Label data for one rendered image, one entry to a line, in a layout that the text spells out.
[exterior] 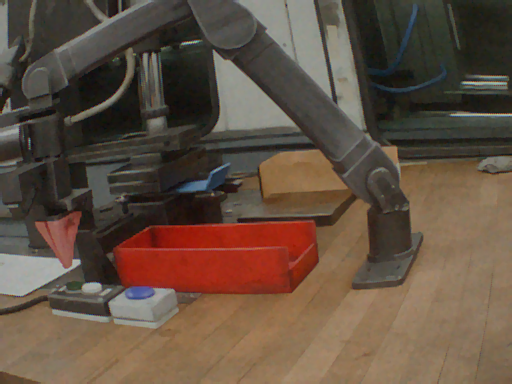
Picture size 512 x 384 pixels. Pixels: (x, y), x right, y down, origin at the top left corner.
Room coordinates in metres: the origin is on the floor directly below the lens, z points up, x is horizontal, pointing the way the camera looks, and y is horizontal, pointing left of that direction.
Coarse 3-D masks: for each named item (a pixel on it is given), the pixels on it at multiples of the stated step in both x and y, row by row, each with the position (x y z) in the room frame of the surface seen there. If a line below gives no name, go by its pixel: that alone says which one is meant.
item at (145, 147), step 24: (144, 72) 1.21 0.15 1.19; (144, 96) 1.21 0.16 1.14; (96, 144) 1.23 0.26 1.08; (120, 144) 1.20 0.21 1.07; (144, 144) 1.19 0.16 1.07; (168, 144) 1.17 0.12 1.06; (120, 168) 1.17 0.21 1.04; (144, 168) 1.13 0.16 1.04; (168, 168) 1.14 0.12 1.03; (192, 168) 1.22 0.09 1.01; (120, 192) 1.13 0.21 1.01; (144, 192) 1.12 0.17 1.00
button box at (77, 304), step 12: (60, 288) 0.89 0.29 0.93; (108, 288) 0.87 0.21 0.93; (120, 288) 0.87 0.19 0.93; (36, 300) 0.90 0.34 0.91; (48, 300) 0.90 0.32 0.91; (60, 300) 0.85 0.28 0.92; (72, 300) 0.84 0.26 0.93; (84, 300) 0.83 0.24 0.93; (96, 300) 0.83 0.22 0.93; (108, 300) 0.84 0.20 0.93; (0, 312) 0.86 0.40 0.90; (12, 312) 0.87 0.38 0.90; (60, 312) 0.85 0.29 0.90; (72, 312) 0.85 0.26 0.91; (84, 312) 0.84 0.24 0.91; (96, 312) 0.83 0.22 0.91; (108, 312) 0.83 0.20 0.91
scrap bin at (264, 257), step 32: (224, 224) 1.03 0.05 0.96; (256, 224) 1.01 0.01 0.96; (288, 224) 0.99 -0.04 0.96; (128, 256) 0.96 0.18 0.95; (160, 256) 0.94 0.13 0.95; (192, 256) 0.92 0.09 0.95; (224, 256) 0.90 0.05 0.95; (256, 256) 0.89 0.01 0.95; (288, 256) 0.99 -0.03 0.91; (128, 288) 0.96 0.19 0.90; (192, 288) 0.92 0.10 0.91; (224, 288) 0.90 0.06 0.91; (256, 288) 0.89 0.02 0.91; (288, 288) 0.87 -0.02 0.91
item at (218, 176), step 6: (222, 168) 1.17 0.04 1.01; (228, 168) 1.20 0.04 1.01; (210, 174) 1.13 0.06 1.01; (216, 174) 1.15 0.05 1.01; (222, 174) 1.18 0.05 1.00; (204, 180) 1.22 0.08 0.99; (210, 180) 1.14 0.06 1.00; (216, 180) 1.16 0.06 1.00; (222, 180) 1.19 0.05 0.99; (174, 186) 1.20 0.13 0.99; (180, 186) 1.20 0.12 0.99; (186, 186) 1.19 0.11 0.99; (192, 186) 1.18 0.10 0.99; (198, 186) 1.17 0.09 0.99; (204, 186) 1.17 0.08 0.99; (210, 186) 1.15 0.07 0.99; (216, 186) 1.17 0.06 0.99
